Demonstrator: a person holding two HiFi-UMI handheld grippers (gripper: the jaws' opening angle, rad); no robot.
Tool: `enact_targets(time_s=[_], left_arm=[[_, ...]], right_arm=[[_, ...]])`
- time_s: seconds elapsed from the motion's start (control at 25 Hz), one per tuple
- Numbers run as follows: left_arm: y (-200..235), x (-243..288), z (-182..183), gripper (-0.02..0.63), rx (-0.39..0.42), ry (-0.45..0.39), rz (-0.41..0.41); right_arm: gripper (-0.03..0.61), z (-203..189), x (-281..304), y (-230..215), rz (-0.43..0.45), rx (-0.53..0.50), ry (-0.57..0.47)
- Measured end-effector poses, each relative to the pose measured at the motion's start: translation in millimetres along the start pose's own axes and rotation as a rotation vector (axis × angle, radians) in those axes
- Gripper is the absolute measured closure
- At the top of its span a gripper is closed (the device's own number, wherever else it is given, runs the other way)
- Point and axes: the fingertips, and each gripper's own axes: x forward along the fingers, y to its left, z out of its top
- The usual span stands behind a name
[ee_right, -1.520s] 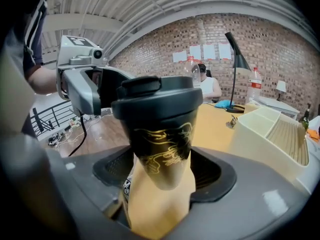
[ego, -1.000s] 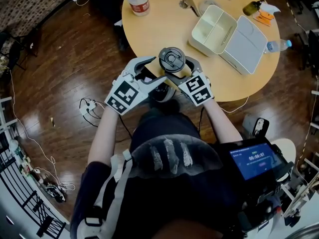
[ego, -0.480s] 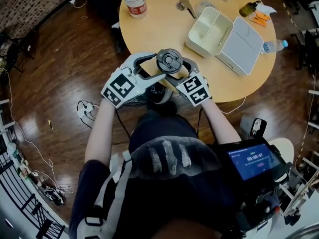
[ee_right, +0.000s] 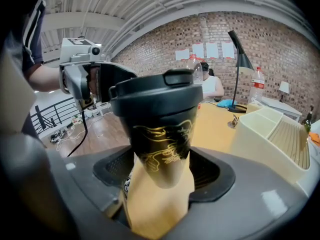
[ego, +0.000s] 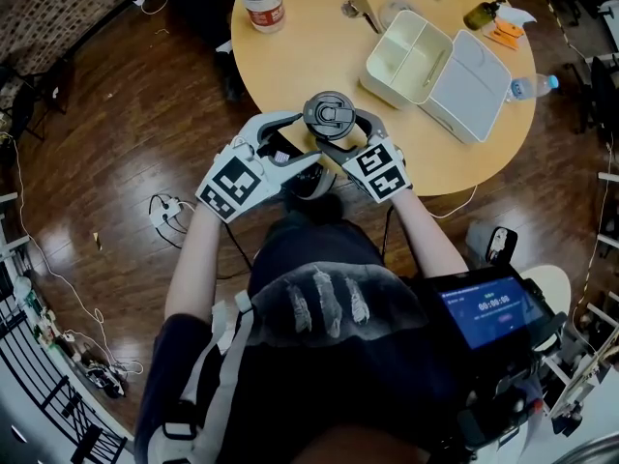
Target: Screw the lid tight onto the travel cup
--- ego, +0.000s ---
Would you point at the round black plastic cap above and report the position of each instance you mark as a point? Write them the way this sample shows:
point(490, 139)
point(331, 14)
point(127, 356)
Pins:
point(330, 114)

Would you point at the dark olive pump bottle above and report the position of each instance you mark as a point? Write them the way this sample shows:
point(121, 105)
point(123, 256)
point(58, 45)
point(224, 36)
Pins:
point(479, 16)

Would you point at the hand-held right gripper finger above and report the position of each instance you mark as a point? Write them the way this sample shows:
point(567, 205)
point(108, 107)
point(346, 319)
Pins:
point(341, 155)
point(374, 126)

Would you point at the yellow paper scrap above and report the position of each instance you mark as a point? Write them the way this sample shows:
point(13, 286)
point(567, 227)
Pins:
point(97, 241)

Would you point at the black chest-mounted monitor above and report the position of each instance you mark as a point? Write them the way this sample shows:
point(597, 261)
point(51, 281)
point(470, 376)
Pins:
point(488, 307)

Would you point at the black and white small pouch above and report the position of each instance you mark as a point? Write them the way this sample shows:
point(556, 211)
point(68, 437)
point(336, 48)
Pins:
point(503, 244)

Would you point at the person's right forearm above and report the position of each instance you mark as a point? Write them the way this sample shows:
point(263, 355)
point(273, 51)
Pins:
point(425, 235)

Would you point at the white divided container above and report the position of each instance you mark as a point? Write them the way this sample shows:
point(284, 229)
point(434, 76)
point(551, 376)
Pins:
point(401, 51)

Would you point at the gold pen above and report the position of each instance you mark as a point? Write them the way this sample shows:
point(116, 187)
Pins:
point(435, 68)

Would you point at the black folding chair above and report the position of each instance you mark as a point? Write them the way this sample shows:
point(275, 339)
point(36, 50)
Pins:
point(58, 82)

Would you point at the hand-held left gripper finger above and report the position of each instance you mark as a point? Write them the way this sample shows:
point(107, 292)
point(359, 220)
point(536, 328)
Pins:
point(261, 121)
point(295, 165)

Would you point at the person's left forearm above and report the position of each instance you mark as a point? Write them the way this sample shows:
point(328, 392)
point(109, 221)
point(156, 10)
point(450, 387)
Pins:
point(193, 259)

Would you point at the brown metal clip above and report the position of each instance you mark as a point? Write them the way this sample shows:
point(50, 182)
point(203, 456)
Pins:
point(360, 5)

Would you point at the wooden board stand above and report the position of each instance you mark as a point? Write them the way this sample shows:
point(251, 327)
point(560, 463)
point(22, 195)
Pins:
point(587, 370)

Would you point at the black office chair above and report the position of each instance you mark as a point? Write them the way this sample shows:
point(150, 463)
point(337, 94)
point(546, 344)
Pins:
point(602, 90)

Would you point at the black metal rack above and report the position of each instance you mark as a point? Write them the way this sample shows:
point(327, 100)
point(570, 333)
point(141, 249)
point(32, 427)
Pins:
point(89, 445)

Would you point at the white desk frame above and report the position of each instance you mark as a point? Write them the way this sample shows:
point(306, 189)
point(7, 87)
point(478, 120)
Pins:
point(609, 177)

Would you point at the white container lid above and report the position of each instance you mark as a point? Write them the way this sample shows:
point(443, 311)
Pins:
point(469, 90)

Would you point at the person's black t-shirt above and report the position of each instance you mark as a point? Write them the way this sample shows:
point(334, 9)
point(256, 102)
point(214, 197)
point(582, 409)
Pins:
point(338, 380)

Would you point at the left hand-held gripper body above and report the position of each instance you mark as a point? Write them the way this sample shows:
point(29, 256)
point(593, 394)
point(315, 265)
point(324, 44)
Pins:
point(234, 186)

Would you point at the clear plastic bottle red label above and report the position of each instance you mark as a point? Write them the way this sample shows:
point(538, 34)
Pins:
point(263, 17)

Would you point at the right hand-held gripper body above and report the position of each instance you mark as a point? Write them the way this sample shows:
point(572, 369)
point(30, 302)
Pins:
point(382, 172)

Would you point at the white power strip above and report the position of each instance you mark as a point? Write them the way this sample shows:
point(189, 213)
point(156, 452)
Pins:
point(164, 213)

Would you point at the clear water bottle blue cap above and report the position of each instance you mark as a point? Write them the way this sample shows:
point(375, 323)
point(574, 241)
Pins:
point(529, 86)

